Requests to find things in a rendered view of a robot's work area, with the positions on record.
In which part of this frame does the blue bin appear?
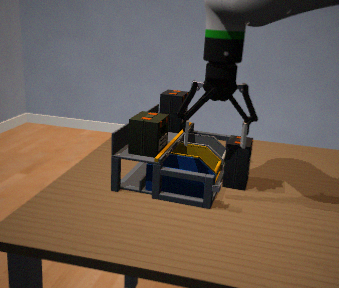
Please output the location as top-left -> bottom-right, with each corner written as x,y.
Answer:
146,154 -> 215,199

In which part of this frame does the dark grey metal shelf rack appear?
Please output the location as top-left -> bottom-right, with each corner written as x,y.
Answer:
111,122 -> 231,209

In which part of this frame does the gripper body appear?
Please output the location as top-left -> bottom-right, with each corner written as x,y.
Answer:
203,62 -> 238,101

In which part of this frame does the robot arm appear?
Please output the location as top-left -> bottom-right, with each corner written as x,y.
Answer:
203,0 -> 339,65

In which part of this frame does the yellow open bin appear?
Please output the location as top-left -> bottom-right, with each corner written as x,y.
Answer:
171,143 -> 221,184

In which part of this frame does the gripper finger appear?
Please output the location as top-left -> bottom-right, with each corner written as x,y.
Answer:
177,81 -> 218,146
223,83 -> 258,149

